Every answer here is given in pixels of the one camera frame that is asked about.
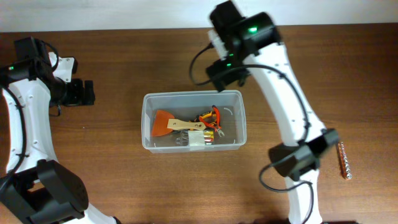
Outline orange black long-nose pliers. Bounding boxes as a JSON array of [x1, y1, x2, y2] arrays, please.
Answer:
[[191, 111, 218, 128]]

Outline red handled small cutters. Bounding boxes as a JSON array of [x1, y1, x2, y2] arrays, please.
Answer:
[[197, 105, 225, 137]]

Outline clear plastic storage box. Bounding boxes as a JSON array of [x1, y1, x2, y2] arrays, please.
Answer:
[[141, 90, 247, 154]]

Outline orange scraper wooden handle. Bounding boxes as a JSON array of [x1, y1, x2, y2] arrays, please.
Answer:
[[151, 110, 206, 137]]

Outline metal socket bit rail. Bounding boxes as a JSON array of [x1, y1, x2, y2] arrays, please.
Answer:
[[336, 141, 353, 180]]

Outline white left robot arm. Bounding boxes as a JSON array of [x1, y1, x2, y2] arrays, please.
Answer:
[[1, 52, 119, 223]]

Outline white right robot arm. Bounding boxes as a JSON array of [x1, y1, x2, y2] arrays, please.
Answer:
[[206, 11, 338, 223]]

